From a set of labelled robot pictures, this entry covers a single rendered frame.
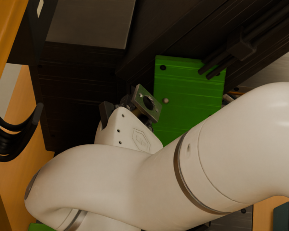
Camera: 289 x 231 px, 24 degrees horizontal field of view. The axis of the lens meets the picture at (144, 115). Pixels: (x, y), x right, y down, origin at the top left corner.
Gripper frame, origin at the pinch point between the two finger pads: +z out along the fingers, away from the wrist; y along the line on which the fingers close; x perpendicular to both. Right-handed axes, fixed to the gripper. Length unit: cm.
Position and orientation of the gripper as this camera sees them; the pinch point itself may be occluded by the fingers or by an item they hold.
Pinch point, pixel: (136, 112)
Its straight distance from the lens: 105.1
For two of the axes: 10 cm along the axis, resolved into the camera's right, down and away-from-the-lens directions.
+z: 1.3, -5.9, 8.0
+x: -7.4, 4.8, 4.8
